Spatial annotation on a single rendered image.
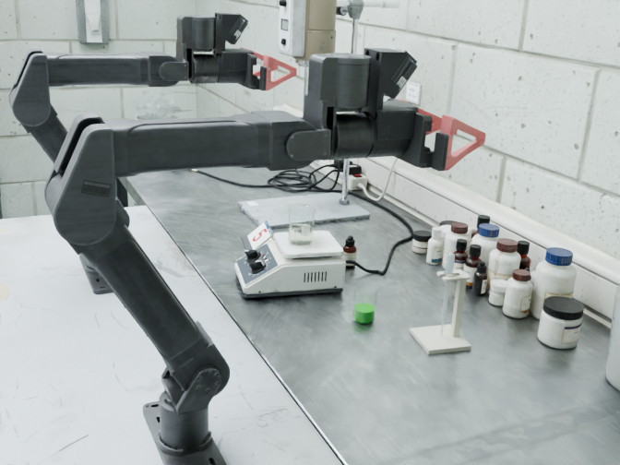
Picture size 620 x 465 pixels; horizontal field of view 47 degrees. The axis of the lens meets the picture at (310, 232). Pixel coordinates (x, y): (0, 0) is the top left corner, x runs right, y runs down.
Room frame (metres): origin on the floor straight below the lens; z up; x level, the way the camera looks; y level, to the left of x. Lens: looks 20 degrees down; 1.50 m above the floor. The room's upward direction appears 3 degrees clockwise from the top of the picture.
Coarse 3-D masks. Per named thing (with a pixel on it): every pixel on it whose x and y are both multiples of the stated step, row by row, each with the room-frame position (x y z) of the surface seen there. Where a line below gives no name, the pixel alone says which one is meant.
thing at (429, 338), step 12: (444, 276) 1.11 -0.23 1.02; (456, 276) 1.10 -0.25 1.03; (468, 276) 1.10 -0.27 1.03; (456, 288) 1.11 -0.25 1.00; (456, 300) 1.11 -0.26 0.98; (456, 312) 1.10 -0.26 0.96; (456, 324) 1.10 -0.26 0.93; (420, 336) 1.10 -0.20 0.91; (432, 336) 1.10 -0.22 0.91; (444, 336) 1.10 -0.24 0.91; (456, 336) 1.10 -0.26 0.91; (432, 348) 1.06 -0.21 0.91; (444, 348) 1.06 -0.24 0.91; (456, 348) 1.07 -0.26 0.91; (468, 348) 1.07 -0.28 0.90
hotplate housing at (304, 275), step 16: (320, 256) 1.29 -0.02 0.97; (336, 256) 1.29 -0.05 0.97; (240, 272) 1.30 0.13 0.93; (272, 272) 1.24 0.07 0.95; (288, 272) 1.25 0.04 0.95; (304, 272) 1.25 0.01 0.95; (320, 272) 1.26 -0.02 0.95; (336, 272) 1.27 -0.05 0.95; (256, 288) 1.23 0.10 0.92; (272, 288) 1.24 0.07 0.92; (288, 288) 1.25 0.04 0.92; (304, 288) 1.26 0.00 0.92; (320, 288) 1.26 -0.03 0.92; (336, 288) 1.28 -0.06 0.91
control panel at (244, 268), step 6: (264, 246) 1.35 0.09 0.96; (264, 252) 1.33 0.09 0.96; (270, 252) 1.31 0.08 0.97; (240, 258) 1.35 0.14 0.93; (258, 258) 1.31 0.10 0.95; (264, 258) 1.30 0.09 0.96; (270, 258) 1.29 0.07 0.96; (240, 264) 1.32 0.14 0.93; (246, 264) 1.31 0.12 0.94; (270, 264) 1.26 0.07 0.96; (276, 264) 1.25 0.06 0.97; (240, 270) 1.30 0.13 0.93; (246, 270) 1.28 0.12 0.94; (264, 270) 1.25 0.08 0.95; (246, 276) 1.26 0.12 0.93; (252, 276) 1.25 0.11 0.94; (258, 276) 1.24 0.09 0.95; (246, 282) 1.24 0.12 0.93
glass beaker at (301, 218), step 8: (288, 208) 1.32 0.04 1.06; (296, 208) 1.34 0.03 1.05; (304, 208) 1.34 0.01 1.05; (312, 208) 1.33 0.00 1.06; (296, 216) 1.29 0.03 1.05; (304, 216) 1.29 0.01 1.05; (312, 216) 1.30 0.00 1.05; (296, 224) 1.29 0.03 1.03; (304, 224) 1.29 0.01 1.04; (312, 224) 1.30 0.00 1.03; (288, 232) 1.31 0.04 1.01; (296, 232) 1.29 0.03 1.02; (304, 232) 1.29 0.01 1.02; (312, 232) 1.30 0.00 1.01; (288, 240) 1.31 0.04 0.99; (296, 240) 1.29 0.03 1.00; (304, 240) 1.29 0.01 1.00; (312, 240) 1.31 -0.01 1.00
